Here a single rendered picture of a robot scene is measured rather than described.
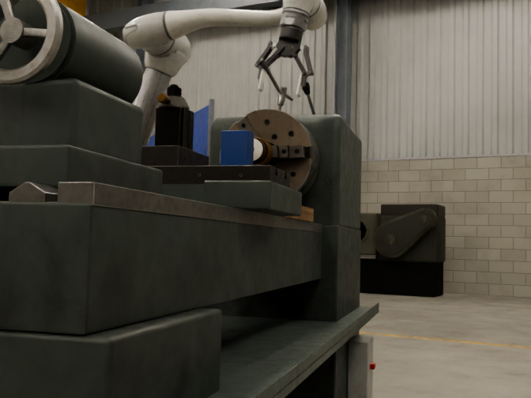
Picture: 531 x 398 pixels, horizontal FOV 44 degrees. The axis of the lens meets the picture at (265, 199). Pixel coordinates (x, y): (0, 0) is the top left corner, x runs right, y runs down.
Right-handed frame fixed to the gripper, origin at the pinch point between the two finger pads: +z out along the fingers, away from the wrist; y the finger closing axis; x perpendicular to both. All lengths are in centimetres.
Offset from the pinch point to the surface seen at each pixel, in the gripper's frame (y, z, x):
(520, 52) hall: 37, -319, 996
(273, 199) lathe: 32, 37, -73
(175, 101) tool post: -2, 18, -61
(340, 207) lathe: 23.4, 33.3, 19.3
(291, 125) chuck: 6.8, 10.9, -0.5
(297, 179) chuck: 12.6, 27.9, -0.1
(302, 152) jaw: 13.5, 19.5, -4.0
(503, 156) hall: 45, -135, 996
